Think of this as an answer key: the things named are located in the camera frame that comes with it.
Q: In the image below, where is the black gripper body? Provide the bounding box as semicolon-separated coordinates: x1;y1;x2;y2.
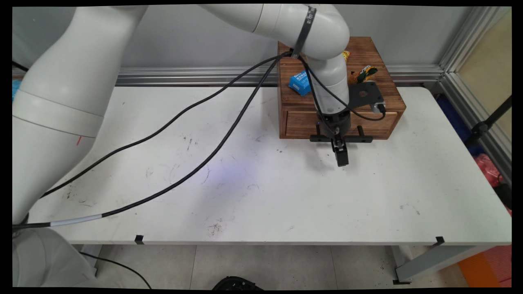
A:
317;109;352;140

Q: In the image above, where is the wooden drawer with black handle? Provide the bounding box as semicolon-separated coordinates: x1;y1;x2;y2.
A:
285;111;399;144

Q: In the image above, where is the blue cardboard box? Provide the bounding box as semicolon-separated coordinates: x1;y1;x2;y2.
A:
288;70;313;97

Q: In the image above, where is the brown wooden drawer cabinet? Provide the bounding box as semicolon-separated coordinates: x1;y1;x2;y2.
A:
277;37;407;140

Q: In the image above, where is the green orange snack packet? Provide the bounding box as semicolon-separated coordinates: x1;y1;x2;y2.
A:
347;65;378;85

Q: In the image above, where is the blue storage bin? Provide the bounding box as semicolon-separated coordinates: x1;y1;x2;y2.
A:
435;95;485;157

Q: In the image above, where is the grey table leg with foot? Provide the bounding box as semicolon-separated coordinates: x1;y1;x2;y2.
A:
391;245;498;285

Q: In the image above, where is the black tripod stand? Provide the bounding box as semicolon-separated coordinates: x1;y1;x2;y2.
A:
465;96;512;146

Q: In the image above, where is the red plastic bag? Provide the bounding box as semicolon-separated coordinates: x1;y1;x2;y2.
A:
474;154;504;188

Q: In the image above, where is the black round floor object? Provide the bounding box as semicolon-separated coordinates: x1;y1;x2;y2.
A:
212;276;264;290

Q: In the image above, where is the orange floor mat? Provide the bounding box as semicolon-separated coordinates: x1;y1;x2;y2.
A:
458;245;512;288

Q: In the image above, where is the short grey table leg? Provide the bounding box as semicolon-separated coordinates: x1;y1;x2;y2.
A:
80;244;103;278

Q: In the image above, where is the black velcro cable strap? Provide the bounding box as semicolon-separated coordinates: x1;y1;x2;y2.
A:
291;6;317;58

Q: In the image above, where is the short aluminium profile rail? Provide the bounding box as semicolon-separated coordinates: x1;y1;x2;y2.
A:
439;73;512;185

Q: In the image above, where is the long aluminium profile rail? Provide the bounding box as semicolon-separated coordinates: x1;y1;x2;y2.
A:
12;66;445;87

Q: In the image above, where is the aluminium profile post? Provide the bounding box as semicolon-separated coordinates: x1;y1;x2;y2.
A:
438;6;503;75

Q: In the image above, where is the plain black arm cable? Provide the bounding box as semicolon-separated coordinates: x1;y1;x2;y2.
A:
40;51;387;199

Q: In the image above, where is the thin black floor cable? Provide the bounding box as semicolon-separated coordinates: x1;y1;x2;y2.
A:
79;252;152;290

